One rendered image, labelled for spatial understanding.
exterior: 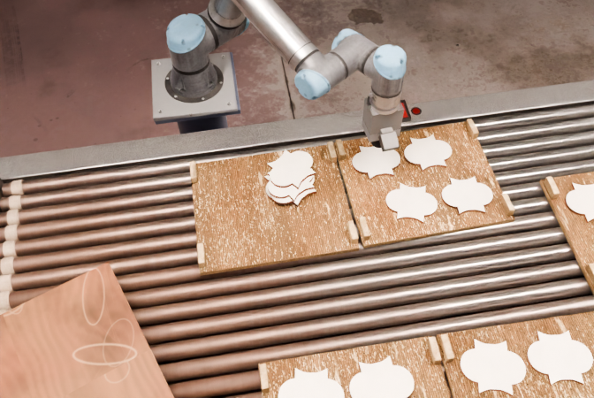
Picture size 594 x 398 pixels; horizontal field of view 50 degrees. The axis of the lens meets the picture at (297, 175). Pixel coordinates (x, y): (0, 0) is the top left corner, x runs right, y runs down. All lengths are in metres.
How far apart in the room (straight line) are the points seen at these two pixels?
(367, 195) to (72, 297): 0.79
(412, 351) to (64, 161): 1.10
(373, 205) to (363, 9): 2.19
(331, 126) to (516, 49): 1.93
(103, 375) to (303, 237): 0.59
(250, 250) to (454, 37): 2.29
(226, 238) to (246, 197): 0.14
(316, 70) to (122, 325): 0.72
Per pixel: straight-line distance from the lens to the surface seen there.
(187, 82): 2.03
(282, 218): 1.69
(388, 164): 1.80
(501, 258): 1.72
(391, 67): 1.49
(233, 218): 1.70
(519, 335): 1.62
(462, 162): 1.85
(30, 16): 4.04
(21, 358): 1.54
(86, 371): 1.48
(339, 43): 1.58
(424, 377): 1.53
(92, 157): 1.94
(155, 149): 1.91
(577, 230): 1.81
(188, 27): 1.96
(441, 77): 3.42
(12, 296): 1.76
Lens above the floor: 2.36
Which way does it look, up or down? 53 degrees down
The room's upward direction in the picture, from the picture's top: 1 degrees counter-clockwise
